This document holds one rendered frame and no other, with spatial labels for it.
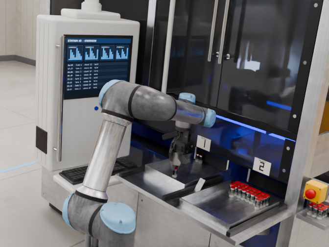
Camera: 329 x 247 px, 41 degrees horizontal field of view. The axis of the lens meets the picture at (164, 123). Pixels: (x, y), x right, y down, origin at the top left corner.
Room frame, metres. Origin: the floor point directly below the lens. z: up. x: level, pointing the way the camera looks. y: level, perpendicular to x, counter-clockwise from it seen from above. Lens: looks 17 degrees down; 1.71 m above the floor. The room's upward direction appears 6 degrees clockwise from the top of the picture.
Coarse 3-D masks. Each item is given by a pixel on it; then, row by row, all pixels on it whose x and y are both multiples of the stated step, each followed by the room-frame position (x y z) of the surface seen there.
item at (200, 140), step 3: (198, 135) 2.09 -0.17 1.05; (198, 138) 2.09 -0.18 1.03; (201, 138) 2.07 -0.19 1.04; (204, 138) 2.06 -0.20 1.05; (198, 141) 2.08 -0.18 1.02; (201, 141) 2.07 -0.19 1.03; (204, 141) 2.06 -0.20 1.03; (207, 141) 2.05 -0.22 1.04; (210, 141) 2.03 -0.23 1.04; (198, 144) 2.08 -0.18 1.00; (201, 144) 2.07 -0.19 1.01; (207, 144) 2.05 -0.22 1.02; (210, 144) 2.03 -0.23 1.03; (201, 147) 2.07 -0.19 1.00; (207, 147) 2.04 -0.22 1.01; (207, 150) 2.04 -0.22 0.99
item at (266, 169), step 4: (256, 160) 1.85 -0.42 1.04; (260, 160) 1.83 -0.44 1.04; (256, 164) 1.85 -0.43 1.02; (260, 164) 1.83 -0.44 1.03; (264, 164) 1.82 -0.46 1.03; (268, 164) 1.81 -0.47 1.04; (256, 168) 1.84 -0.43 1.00; (260, 168) 1.83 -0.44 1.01; (264, 168) 1.82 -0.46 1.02; (268, 168) 1.80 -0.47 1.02; (260, 172) 1.83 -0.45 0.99; (264, 172) 1.81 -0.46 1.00; (268, 172) 1.80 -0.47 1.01
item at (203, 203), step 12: (228, 180) 1.88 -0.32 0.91; (204, 192) 1.75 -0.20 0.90; (216, 192) 1.81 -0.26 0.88; (180, 204) 1.64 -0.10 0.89; (192, 204) 1.60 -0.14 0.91; (204, 204) 1.68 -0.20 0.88; (216, 204) 1.69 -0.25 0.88; (228, 204) 1.70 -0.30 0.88; (240, 204) 1.71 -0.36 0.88; (252, 204) 1.72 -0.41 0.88; (276, 204) 1.69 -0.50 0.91; (204, 216) 1.55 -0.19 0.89; (216, 216) 1.58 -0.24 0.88; (228, 216) 1.59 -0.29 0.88; (240, 216) 1.61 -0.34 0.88; (252, 216) 1.57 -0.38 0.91; (228, 228) 1.47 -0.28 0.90
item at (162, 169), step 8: (168, 160) 2.08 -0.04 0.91; (192, 160) 2.17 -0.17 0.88; (152, 168) 1.93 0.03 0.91; (160, 168) 2.02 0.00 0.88; (168, 168) 2.03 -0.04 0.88; (184, 168) 2.05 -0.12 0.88; (192, 168) 2.06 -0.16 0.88; (200, 168) 2.07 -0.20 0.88; (208, 168) 2.09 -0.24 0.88; (160, 176) 1.89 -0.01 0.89; (168, 176) 1.85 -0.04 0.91; (184, 176) 1.95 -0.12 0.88; (192, 176) 1.96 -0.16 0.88; (200, 176) 1.97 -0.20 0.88; (208, 176) 1.90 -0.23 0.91; (216, 176) 1.95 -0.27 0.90; (224, 176) 2.00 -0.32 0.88; (176, 184) 1.82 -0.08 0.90; (184, 184) 1.79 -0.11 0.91; (192, 184) 1.83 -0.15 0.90
